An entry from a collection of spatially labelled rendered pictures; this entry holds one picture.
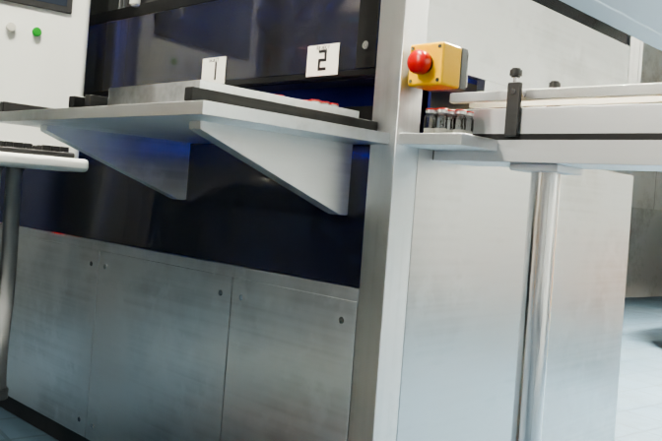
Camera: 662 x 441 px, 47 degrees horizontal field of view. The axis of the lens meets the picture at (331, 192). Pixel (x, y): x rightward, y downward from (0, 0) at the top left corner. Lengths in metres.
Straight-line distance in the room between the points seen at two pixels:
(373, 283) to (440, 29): 0.48
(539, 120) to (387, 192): 0.28
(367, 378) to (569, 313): 0.70
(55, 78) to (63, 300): 0.62
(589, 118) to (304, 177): 0.47
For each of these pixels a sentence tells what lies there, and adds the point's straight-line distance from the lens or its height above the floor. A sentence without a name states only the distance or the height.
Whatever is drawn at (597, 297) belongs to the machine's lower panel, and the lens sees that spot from 2.06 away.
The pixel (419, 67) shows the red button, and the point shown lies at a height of 0.98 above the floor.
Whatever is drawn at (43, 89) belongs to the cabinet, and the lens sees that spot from 2.04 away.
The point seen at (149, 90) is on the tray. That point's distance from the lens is 1.25.
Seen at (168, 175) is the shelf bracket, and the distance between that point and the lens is 1.75.
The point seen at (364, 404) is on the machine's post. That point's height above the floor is 0.40.
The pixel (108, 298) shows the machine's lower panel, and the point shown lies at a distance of 2.05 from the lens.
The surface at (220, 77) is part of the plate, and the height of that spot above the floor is 1.00.
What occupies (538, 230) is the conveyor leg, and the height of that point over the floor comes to 0.73.
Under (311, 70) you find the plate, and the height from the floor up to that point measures 1.00.
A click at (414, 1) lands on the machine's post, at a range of 1.39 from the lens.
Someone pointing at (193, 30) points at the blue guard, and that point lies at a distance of 1.83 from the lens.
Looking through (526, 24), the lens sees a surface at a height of 1.16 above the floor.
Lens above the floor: 0.76
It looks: level
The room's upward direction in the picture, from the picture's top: 4 degrees clockwise
